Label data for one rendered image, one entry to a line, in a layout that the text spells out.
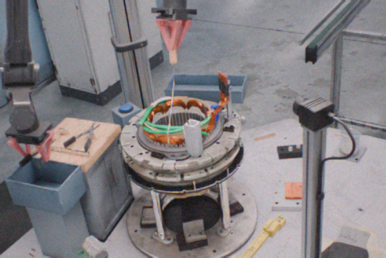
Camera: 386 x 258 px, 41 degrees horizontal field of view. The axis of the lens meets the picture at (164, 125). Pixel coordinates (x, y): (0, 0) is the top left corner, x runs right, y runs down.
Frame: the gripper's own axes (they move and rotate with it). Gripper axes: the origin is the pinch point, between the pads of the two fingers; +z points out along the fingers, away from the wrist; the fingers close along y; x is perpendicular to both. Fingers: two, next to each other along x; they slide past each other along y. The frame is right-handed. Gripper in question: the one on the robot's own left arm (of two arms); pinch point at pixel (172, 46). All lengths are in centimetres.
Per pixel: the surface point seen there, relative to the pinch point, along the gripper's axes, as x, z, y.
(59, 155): 27.7, 31.1, -12.8
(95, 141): 23.4, 28.0, -3.6
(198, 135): -9.2, 20.4, -0.1
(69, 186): 17.8, 36.2, -17.5
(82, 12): 188, -3, 132
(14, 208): 158, 105, 57
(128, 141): 11.3, 25.6, -2.9
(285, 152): -4, 36, 55
